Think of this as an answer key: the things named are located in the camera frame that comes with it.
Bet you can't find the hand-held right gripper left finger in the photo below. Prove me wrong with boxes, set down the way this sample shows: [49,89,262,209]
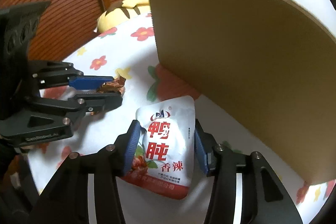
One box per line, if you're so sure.
[28,120,144,224]

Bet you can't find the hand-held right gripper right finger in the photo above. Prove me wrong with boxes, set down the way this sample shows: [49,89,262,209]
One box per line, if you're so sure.
[194,119,303,224]

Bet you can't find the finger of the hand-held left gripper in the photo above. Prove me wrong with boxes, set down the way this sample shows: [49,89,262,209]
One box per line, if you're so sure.
[3,91,123,136]
[28,61,116,90]

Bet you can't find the brown candy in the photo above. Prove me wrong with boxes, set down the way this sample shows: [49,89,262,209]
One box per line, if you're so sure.
[89,74,128,115]

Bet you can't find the white snack pouch red print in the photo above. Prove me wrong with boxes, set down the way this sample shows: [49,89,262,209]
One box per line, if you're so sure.
[123,95,196,200]

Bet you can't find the brown cardboard box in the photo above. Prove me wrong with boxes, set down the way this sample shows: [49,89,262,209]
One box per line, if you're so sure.
[145,0,336,186]

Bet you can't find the yellow striped plush toy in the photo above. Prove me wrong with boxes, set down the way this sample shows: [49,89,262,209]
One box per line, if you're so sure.
[94,0,153,33]

